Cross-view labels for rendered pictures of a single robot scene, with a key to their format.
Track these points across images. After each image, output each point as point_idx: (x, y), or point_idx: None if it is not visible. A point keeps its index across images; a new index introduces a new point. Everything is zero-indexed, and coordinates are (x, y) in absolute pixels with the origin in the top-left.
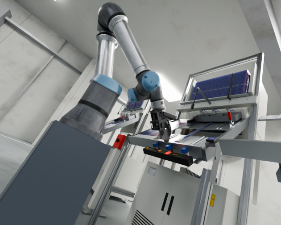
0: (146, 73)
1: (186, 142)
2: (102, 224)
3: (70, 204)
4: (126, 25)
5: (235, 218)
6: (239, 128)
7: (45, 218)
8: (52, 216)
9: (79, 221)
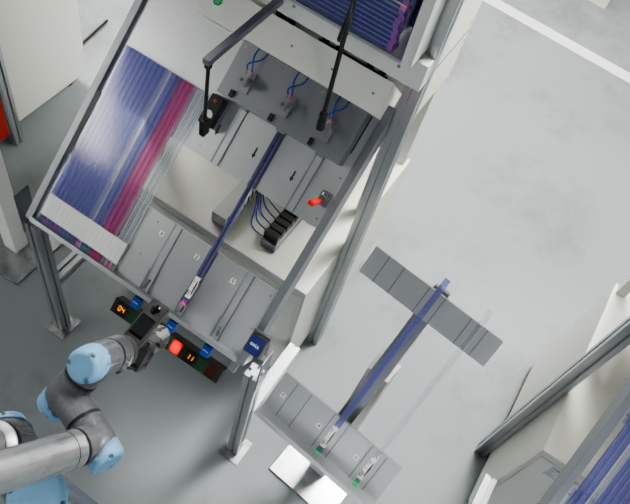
0: (94, 472)
1: (208, 300)
2: (74, 274)
3: None
4: None
5: (328, 278)
6: (341, 204)
7: None
8: None
9: (32, 318)
